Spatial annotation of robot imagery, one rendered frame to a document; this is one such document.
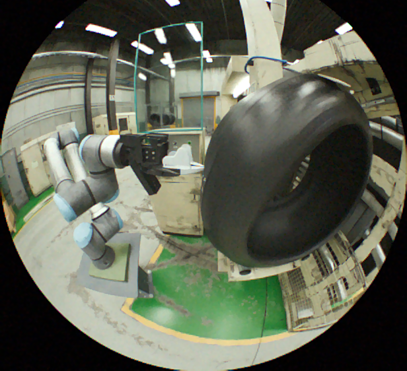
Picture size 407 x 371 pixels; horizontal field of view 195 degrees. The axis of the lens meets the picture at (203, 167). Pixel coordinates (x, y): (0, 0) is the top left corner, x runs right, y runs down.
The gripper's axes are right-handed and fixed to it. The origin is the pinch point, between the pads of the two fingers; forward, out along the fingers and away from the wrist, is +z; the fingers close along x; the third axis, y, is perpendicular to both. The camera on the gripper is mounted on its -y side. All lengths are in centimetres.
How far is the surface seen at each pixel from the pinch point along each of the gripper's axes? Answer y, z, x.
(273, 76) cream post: 36, 26, 25
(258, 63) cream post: 40, 18, 25
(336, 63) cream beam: 46, 43, 3
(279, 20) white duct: 107, 43, 48
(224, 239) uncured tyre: -7.8, 7.0, -12.2
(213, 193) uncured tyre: 0.9, 3.2, -9.6
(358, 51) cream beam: 49, 43, -10
